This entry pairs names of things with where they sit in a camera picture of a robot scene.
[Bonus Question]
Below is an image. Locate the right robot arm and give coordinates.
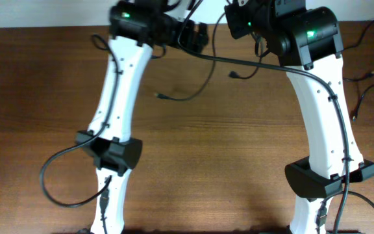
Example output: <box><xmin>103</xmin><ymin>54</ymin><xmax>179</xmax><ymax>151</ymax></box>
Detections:
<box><xmin>225</xmin><ymin>1</ymin><xmax>374</xmax><ymax>233</ymax></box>

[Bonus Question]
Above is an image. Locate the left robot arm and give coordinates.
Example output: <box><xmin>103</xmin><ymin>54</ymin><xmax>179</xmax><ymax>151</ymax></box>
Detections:
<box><xmin>76</xmin><ymin>1</ymin><xmax>194</xmax><ymax>233</ymax></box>

